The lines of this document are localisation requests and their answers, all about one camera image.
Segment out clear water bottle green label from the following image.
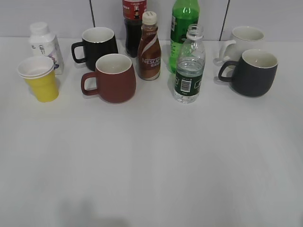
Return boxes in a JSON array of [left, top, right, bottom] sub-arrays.
[[174, 24, 205, 104]]

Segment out yellow paper cup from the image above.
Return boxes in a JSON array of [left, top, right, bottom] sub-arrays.
[[17, 56, 59, 103]]

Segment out red ceramic mug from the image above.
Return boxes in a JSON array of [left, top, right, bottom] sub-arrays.
[[80, 53, 136, 104]]

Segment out brown Nescafe coffee bottle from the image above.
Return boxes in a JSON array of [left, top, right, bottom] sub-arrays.
[[138, 11, 161, 81]]

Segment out black ceramic mug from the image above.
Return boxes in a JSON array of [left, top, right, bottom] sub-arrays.
[[71, 27, 118, 71]]

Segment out cola bottle red label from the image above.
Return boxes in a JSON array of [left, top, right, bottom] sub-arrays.
[[122, 0, 147, 58]]

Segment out green soda bottle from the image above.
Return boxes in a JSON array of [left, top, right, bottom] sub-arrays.
[[169, 0, 200, 73]]

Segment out dark grey ceramic mug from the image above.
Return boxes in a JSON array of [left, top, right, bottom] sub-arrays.
[[218, 49, 278, 97]]

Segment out white ceramic mug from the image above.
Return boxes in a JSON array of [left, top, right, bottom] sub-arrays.
[[214, 26, 265, 66]]

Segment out white milk carton bottle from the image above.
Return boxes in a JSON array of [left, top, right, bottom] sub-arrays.
[[29, 22, 64, 75]]

